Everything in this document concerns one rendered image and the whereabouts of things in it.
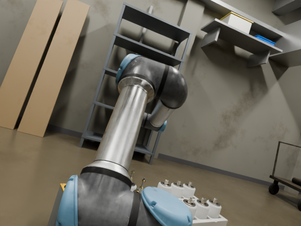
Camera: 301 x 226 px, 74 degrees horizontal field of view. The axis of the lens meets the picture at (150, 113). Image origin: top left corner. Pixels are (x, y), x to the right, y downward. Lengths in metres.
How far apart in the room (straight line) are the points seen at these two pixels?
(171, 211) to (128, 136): 0.19
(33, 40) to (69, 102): 0.92
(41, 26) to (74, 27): 0.40
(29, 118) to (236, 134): 3.30
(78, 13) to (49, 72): 0.93
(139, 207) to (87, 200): 0.10
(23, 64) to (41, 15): 0.71
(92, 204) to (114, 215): 0.05
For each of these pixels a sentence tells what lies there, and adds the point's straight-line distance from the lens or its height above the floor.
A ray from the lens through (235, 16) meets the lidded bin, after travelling 3.53.
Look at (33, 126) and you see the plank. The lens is 2.82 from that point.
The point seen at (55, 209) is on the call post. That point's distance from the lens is 0.92.
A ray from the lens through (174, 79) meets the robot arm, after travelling 0.63.
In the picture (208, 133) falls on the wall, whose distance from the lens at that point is 3.70.
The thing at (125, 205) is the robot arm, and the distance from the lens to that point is 0.42.
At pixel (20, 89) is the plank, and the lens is 2.94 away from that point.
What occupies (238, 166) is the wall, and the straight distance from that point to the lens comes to 4.21.
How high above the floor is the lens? 0.69
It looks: level
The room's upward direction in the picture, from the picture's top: 17 degrees clockwise
